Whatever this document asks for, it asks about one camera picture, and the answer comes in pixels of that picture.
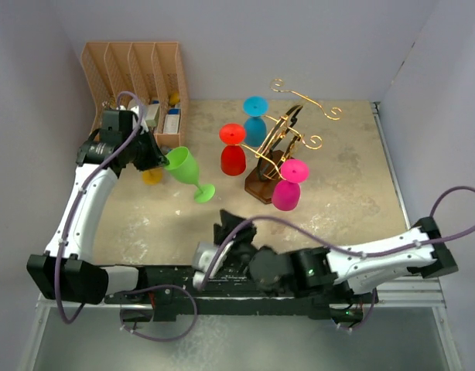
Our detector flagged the gold wire wine glass rack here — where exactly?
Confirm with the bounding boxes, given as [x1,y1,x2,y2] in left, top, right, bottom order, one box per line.
[244,79,342,204]

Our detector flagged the yellow wine glass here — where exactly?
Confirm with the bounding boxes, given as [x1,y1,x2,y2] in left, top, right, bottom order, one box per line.
[142,168,163,186]

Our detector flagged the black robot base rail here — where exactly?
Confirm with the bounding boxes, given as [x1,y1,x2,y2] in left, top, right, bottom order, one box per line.
[99,265,378,322]

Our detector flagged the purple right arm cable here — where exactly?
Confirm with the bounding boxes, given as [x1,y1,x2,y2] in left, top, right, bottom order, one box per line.
[196,186,475,291]

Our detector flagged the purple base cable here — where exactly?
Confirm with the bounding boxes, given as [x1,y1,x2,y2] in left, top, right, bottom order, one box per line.
[119,284,200,342]
[332,289,380,333]

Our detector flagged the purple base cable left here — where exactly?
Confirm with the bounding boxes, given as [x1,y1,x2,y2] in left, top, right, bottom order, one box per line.
[119,284,200,342]

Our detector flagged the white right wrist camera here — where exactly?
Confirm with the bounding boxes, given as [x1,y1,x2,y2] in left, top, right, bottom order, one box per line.
[192,241,234,289]

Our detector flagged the white blue box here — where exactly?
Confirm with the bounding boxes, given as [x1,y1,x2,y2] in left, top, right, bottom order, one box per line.
[162,108,181,134]

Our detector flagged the green wine glass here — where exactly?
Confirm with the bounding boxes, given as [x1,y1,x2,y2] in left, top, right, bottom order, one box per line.
[165,146,215,203]

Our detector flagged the blue wine glass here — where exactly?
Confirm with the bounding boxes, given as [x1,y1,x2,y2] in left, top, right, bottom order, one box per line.
[243,96,268,147]

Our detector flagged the red wine glass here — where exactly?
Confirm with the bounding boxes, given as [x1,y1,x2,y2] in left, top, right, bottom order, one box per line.
[219,123,246,176]

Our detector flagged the white red box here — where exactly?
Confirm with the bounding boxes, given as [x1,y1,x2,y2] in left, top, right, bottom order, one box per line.
[145,103,159,128]

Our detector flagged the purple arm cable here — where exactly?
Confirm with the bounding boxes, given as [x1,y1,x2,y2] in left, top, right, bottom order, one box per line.
[54,91,145,325]
[196,186,475,291]

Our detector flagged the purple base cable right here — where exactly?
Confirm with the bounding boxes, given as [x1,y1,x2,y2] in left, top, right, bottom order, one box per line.
[332,289,380,333]

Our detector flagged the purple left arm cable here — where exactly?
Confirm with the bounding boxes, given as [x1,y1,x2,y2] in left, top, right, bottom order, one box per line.
[54,91,145,325]

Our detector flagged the magenta wine glass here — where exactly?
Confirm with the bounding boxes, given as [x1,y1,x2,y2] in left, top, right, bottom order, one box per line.
[272,159,309,211]

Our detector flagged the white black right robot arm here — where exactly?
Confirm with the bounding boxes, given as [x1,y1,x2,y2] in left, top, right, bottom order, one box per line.
[214,210,458,302]

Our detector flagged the yellow object in organizer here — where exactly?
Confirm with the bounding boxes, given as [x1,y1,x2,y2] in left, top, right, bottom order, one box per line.
[169,91,181,107]

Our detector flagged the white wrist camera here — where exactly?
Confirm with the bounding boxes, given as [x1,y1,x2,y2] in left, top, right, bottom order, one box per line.
[192,241,234,289]
[129,104,149,134]

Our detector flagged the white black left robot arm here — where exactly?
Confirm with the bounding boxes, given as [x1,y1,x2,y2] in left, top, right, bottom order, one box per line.
[26,107,169,305]

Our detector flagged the pink plastic file organizer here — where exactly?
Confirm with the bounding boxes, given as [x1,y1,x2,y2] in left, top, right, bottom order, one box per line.
[80,41,190,148]

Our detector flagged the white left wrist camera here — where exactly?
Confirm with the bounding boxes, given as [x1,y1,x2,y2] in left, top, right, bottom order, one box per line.
[129,104,149,134]

